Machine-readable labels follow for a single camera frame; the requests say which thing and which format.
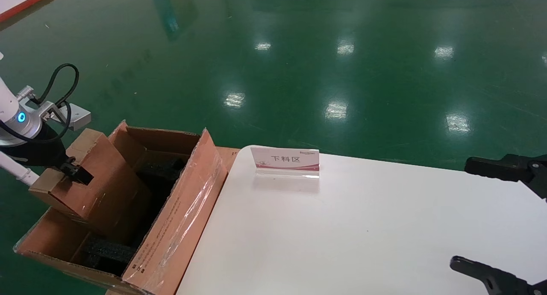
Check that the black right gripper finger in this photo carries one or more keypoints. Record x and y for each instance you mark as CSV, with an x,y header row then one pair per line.
x,y
495,280
504,167

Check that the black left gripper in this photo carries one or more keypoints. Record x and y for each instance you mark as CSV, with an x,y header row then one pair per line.
x,y
38,151

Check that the small cardboard box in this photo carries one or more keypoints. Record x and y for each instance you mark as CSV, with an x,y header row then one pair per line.
x,y
107,188

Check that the large open cardboard box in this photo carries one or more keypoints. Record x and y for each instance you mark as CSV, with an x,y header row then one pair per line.
x,y
183,209

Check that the white pipe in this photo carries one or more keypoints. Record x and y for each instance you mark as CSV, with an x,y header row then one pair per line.
x,y
19,171

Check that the acrylic sign with red print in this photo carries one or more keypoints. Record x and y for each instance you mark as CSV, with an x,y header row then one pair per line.
x,y
286,160

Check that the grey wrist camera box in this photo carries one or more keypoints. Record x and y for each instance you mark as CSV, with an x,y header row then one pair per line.
x,y
77,117

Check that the grey metal camera bracket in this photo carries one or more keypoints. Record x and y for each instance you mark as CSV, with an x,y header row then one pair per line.
x,y
49,111

